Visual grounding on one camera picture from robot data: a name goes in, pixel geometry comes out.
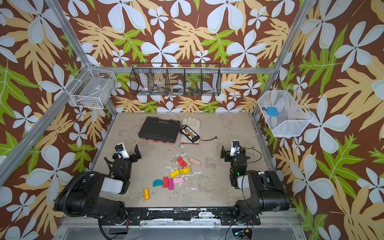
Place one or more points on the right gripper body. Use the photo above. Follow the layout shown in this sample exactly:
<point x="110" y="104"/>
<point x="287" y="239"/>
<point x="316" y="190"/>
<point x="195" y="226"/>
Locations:
<point x="234" y="157"/>

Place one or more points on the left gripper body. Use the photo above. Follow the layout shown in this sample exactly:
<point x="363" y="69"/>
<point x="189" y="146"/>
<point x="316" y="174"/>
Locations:
<point x="126" y="159"/>

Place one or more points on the natural wood block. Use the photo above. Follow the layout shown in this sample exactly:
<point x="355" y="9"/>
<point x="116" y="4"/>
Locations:
<point x="185" y="159"/>
<point x="194" y="161"/>

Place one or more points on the yellow arch block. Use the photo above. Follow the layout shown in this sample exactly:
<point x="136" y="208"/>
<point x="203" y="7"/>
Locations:
<point x="185" y="171"/>

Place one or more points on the red arch block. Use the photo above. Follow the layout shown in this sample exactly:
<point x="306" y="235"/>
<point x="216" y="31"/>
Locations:
<point x="182" y="163"/>

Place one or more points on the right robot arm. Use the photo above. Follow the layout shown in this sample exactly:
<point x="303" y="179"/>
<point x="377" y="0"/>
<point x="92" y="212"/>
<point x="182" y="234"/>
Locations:
<point x="266" y="190"/>

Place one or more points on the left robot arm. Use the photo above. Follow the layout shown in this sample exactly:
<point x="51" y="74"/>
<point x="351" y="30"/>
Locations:
<point x="81" y="196"/>

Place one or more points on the teal quarter-round block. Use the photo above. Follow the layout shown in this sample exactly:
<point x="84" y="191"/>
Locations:
<point x="157" y="183"/>

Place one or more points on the red square block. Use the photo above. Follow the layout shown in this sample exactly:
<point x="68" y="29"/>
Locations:
<point x="165" y="182"/>

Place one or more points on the orange cylinder block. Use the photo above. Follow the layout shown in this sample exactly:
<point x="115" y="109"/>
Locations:
<point x="146" y="193"/>

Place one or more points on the yellow rectangular block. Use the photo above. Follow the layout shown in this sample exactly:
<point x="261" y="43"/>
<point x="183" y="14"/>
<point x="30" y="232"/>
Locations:
<point x="175" y="173"/>

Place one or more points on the magenta rectangular block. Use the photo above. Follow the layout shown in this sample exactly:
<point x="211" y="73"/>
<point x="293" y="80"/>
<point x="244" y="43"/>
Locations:
<point x="171" y="184"/>

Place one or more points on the pink rectangular block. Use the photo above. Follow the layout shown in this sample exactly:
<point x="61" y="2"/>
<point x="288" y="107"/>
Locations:
<point x="178" y="180"/>

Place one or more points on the black tool case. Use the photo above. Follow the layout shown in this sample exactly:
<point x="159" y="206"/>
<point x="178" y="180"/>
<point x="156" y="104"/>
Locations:
<point x="160" y="130"/>

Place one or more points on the black charger board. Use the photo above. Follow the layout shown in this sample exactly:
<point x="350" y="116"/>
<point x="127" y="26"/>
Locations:
<point x="187" y="132"/>

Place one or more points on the blue object in basket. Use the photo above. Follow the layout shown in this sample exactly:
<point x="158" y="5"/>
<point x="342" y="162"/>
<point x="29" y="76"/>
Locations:
<point x="270" y="111"/>

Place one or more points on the white mesh basket right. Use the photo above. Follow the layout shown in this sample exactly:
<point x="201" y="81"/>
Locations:
<point x="294" y="115"/>

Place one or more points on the tape roll in basket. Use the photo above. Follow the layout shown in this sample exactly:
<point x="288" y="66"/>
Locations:
<point x="177" y="88"/>

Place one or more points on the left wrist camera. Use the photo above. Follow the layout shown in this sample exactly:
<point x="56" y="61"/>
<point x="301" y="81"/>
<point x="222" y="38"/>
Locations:
<point x="121" y="151"/>

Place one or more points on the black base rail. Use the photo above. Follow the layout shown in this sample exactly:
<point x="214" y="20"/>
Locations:
<point x="222" y="216"/>

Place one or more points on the black wire basket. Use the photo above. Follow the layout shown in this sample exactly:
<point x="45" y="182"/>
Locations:
<point x="198" y="79"/>

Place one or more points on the white wire basket left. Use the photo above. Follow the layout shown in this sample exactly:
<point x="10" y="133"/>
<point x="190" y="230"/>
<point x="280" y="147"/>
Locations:
<point x="93" y="88"/>

